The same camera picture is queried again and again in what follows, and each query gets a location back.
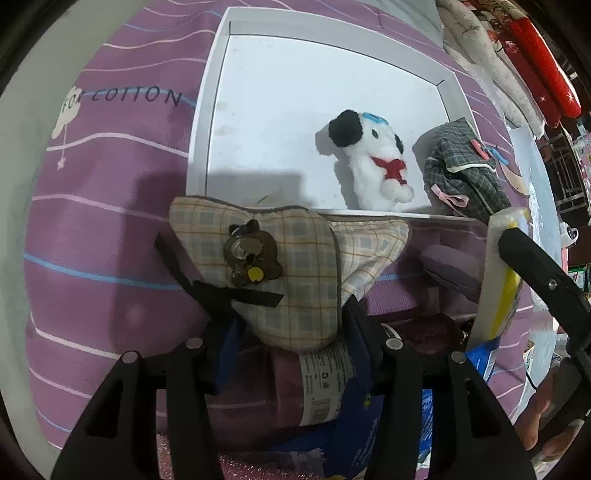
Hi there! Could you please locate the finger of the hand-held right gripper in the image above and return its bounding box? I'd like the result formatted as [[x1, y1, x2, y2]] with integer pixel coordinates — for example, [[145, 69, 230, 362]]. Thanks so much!
[[498, 228, 591, 354]]

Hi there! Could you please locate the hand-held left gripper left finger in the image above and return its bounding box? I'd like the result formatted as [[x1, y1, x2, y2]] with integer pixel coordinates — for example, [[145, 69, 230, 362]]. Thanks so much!
[[51, 322, 242, 480]]

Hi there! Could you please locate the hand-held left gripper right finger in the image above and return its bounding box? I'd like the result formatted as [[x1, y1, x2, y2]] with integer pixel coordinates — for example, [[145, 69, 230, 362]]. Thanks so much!
[[344, 295, 536, 480]]

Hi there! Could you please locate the yellow white soft pad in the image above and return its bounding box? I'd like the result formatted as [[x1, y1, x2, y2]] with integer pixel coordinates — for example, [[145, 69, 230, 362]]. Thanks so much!
[[466, 207, 533, 344]]

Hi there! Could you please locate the plaid pillow with bear patch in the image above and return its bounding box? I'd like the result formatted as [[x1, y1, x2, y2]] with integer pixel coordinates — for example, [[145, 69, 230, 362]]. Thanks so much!
[[154, 196, 411, 354]]

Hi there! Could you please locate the white shallow box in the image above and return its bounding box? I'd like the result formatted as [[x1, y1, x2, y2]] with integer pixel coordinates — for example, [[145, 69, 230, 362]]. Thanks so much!
[[186, 7, 490, 227]]

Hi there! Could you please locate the lavender soft pouch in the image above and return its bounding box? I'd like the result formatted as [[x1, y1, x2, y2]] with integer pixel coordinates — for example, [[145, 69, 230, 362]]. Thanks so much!
[[421, 244, 483, 298]]

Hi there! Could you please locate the person's right hand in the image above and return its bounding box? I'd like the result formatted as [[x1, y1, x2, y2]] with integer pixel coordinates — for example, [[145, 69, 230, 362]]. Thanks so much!
[[512, 369, 583, 467]]

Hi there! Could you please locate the purple rolled towel with label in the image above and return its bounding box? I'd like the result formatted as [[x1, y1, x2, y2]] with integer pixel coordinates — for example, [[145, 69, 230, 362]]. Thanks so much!
[[270, 314, 462, 430]]

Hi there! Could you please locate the metal rack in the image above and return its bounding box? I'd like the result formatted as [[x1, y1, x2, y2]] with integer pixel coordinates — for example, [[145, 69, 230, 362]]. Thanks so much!
[[545, 124, 591, 217]]

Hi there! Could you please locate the grey plaid pouch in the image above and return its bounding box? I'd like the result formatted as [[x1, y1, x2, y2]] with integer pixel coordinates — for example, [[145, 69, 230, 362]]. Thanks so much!
[[422, 117, 511, 224]]

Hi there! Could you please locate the purple striped bedsheet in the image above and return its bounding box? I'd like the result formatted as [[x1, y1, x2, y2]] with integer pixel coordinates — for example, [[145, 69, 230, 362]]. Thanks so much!
[[23, 0, 555, 480]]

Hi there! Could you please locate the white plush dog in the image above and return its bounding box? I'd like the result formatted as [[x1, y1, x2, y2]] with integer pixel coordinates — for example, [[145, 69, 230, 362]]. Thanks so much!
[[316, 109, 415, 213]]

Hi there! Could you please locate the red blanket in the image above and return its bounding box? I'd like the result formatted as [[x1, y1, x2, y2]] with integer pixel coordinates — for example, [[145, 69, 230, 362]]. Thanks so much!
[[480, 0, 583, 128]]

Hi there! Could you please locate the white quilt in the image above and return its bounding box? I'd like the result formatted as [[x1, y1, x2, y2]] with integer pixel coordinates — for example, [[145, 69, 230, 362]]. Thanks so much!
[[436, 0, 546, 138]]

